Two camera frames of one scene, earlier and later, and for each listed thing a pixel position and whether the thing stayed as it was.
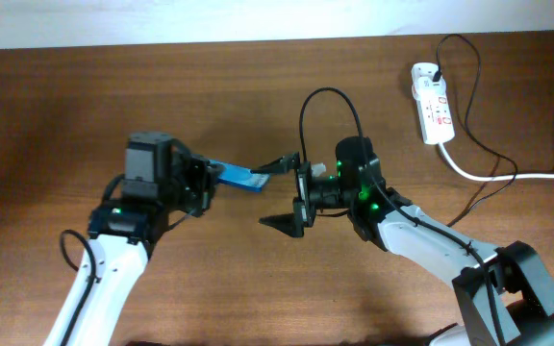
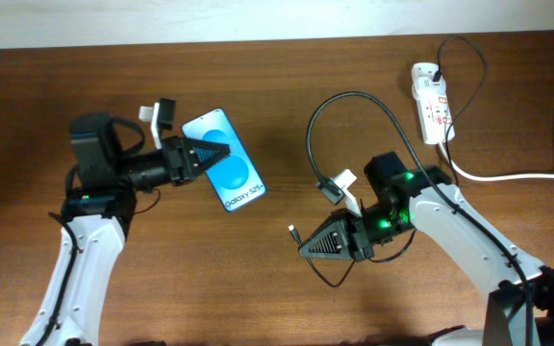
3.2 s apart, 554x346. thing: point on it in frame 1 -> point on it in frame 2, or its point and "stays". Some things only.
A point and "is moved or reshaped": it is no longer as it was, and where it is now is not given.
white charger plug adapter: (422, 85) stays
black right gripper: (303, 171) -> (350, 237)
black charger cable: (467, 125) -> (436, 76)
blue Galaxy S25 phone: (240, 177) is moved or reshaped
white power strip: (436, 118) stays
